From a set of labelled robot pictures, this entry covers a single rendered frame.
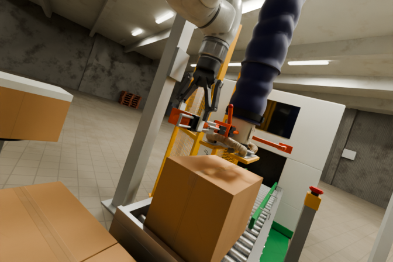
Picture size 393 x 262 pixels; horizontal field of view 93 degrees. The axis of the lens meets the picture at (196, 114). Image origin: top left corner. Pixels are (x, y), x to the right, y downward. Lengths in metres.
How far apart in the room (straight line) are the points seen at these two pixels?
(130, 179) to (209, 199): 1.32
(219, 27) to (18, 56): 14.38
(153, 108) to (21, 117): 0.99
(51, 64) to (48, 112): 12.82
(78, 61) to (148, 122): 12.82
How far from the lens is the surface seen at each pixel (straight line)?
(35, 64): 14.66
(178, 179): 0.99
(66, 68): 14.55
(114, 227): 1.22
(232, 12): 0.63
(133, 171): 2.06
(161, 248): 1.02
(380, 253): 3.89
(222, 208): 0.89
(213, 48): 0.60
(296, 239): 1.38
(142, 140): 1.97
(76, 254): 1.02
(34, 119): 1.81
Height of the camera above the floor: 1.23
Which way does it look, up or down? 1 degrees down
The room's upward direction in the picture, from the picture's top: 19 degrees clockwise
